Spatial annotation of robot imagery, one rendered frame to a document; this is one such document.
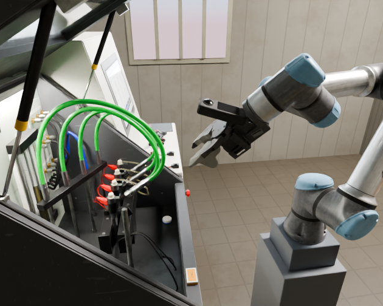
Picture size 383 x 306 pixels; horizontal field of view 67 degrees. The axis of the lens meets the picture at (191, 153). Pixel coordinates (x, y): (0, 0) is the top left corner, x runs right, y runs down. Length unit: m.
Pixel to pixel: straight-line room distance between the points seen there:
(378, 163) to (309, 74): 0.44
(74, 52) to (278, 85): 0.81
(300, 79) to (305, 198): 0.53
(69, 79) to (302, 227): 1.02
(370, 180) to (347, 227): 0.15
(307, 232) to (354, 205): 0.22
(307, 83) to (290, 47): 2.81
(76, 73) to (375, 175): 1.07
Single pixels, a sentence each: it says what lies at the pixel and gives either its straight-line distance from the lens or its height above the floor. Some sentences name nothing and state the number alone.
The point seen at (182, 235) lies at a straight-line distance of 1.03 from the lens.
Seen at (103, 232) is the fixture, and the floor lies 0.98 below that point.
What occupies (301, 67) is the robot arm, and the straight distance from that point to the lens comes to 0.63.
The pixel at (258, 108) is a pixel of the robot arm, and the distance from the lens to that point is 0.65.
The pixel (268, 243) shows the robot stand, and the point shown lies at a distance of 1.27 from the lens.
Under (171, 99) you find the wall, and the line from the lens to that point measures 3.17.
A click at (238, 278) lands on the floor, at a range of 2.19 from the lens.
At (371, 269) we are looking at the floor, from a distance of 2.56.
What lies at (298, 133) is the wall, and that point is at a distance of 3.77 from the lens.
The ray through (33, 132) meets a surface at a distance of 1.07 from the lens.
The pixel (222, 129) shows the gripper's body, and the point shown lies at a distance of 0.68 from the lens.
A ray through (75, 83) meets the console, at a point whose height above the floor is 1.40.
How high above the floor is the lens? 1.63
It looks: 25 degrees down
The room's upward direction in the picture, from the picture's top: straight up
